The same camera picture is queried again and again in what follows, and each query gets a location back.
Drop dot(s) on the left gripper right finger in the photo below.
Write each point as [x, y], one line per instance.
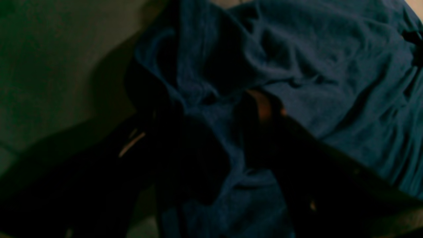
[328, 194]

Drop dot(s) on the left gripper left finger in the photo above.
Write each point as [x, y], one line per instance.
[93, 194]

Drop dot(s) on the blue t-shirt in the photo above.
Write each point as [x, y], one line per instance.
[349, 71]

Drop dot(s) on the light blue table cloth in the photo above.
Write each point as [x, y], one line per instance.
[69, 77]

